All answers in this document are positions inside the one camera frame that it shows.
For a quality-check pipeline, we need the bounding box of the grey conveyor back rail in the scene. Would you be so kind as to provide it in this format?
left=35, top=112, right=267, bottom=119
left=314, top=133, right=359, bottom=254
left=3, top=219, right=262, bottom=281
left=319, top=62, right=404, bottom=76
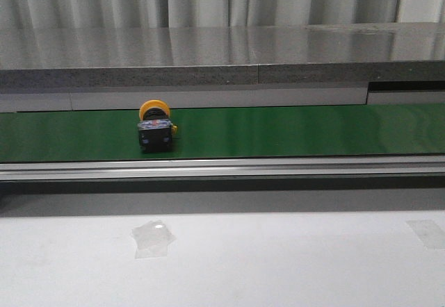
left=1, top=81, right=444, bottom=113

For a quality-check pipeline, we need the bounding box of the green conveyor belt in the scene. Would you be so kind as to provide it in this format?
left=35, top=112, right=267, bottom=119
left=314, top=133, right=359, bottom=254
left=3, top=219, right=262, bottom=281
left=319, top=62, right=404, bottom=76
left=1, top=103, right=444, bottom=163

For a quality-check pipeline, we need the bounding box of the aluminium conveyor front rail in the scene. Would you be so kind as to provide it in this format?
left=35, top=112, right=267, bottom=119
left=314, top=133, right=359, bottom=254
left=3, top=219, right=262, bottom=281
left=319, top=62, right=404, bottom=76
left=1, top=155, right=444, bottom=182

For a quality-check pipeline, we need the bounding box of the clear tape patch left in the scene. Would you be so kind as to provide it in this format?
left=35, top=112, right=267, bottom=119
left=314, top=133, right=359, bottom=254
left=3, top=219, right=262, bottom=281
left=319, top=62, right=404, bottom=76
left=131, top=220, right=176, bottom=259

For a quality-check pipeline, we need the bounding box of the clear tape patch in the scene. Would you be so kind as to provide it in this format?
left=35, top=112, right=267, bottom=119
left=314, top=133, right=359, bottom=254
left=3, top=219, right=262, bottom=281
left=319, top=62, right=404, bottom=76
left=131, top=220, right=176, bottom=259
left=406, top=219, right=445, bottom=250

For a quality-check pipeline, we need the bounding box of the grey stone counter slab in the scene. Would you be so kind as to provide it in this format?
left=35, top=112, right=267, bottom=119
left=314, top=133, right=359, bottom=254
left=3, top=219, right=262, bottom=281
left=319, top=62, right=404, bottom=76
left=1, top=23, right=444, bottom=92

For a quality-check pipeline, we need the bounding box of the yellow black push button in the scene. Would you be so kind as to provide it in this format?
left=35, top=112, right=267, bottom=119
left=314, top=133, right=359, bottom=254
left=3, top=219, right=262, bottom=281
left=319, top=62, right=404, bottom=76
left=137, top=99, right=177, bottom=153

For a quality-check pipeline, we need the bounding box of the clear tape patch right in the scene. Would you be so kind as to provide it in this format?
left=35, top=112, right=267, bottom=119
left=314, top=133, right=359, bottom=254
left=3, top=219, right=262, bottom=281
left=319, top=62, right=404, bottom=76
left=406, top=219, right=445, bottom=250

